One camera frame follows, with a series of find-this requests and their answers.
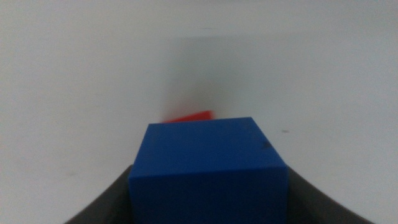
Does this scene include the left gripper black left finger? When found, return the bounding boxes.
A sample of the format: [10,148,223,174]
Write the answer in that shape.
[63,164,135,224]

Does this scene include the red cube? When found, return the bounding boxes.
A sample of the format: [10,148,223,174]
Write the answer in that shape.
[160,110,215,124]

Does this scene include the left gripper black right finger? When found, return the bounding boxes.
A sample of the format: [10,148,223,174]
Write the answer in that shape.
[285,166,374,224]

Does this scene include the blue cube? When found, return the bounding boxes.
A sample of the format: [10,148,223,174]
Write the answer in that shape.
[127,116,289,224]

